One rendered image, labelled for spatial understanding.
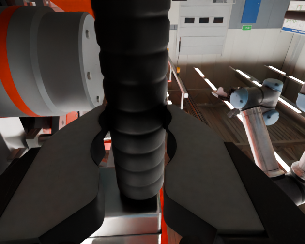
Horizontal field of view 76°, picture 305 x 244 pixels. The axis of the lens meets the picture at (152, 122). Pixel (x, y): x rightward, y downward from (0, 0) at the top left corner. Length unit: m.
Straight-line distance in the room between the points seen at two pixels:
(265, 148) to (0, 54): 0.81
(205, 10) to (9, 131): 13.62
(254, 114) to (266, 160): 0.18
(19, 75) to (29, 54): 0.02
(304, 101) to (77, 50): 0.58
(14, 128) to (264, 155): 0.78
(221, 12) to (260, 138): 13.48
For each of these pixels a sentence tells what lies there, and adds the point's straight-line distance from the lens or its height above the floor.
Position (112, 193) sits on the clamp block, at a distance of 0.16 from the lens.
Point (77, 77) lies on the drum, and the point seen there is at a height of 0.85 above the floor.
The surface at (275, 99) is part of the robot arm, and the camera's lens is 0.97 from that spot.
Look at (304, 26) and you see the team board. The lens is 9.28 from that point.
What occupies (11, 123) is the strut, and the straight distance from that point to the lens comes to 0.39.
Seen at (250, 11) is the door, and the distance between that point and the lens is 14.96.
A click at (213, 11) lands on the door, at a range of 14.00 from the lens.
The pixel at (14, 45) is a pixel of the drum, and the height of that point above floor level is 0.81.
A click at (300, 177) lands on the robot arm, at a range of 0.92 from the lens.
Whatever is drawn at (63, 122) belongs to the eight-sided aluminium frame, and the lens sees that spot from 0.56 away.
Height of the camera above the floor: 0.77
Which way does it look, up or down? 32 degrees up
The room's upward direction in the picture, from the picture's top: 180 degrees clockwise
